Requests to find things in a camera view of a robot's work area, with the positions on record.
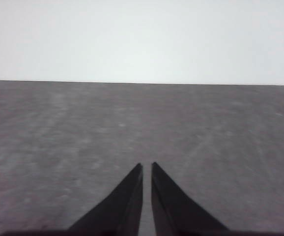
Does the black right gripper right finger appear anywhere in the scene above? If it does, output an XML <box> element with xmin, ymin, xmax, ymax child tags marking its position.
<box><xmin>150</xmin><ymin>161</ymin><xmax>231</xmax><ymax>236</ymax></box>

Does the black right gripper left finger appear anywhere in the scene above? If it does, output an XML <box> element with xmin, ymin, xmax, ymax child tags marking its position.
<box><xmin>68</xmin><ymin>162</ymin><xmax>143</xmax><ymax>236</ymax></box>

